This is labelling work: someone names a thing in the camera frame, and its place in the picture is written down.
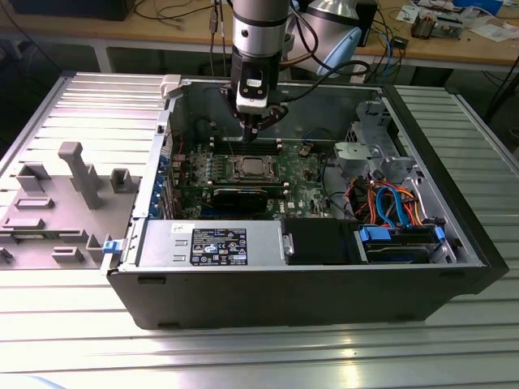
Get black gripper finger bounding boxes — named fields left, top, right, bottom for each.
left=249, top=105, right=290, bottom=143
left=220, top=85, right=255, bottom=143

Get metal socket cover frame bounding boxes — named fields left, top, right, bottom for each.
left=234, top=156, right=279, bottom=180

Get silver square CPU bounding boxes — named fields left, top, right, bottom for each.
left=242, top=158, right=268, bottom=174

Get RAM slot white clips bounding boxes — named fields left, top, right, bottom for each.
left=209, top=138, right=281, bottom=145
left=209, top=146, right=282, bottom=152

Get CPU socket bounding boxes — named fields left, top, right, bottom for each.
left=230, top=153, right=283, bottom=182

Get finned CPU cooler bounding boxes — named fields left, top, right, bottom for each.
left=410, top=11, right=438, bottom=41

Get green motherboard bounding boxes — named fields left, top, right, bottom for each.
left=169, top=135, right=348, bottom=223

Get black graphics card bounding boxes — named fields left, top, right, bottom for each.
left=210, top=186, right=270, bottom=212

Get grey metal bay box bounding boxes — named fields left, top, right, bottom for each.
left=333, top=141, right=385, bottom=179

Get wooden desk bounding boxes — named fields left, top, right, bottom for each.
left=0, top=0, right=519, bottom=68

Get black tower box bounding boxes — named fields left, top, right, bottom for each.
left=356, top=0, right=380, bottom=49

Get small white papers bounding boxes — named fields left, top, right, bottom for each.
left=395, top=2, right=421, bottom=23

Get silver power supply unit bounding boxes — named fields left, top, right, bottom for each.
left=136, top=220, right=287, bottom=269

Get hard disk blue carrier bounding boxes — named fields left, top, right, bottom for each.
left=354, top=225, right=448, bottom=265

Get green circuit board module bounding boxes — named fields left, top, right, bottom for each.
left=435, top=15, right=465, bottom=41

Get black PC case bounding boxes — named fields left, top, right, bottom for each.
left=105, top=74, right=511, bottom=331

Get large black box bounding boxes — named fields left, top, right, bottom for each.
left=10, top=0, right=131, bottom=22

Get blue box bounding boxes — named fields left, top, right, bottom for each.
left=452, top=0, right=504, bottom=13

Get white paper sheet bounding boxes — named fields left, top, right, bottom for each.
left=471, top=23, right=517, bottom=43

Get grey parts rack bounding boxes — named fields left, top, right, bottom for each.
left=0, top=141, right=142, bottom=271

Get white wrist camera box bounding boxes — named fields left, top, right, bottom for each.
left=236, top=67, right=269, bottom=113

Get black camera cable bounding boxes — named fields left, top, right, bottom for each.
left=278, top=15, right=369, bottom=102

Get dark hanging cable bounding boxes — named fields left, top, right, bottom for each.
left=208, top=0, right=220, bottom=77
left=218, top=0, right=229, bottom=78

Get grey case handle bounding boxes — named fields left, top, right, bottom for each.
left=159, top=75, right=184, bottom=100

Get orange wire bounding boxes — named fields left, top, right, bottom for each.
left=362, top=181, right=380, bottom=222
left=395, top=186, right=427, bottom=225

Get blue flat wire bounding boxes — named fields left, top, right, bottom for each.
left=388, top=185, right=412, bottom=229
left=375, top=186, right=397, bottom=226

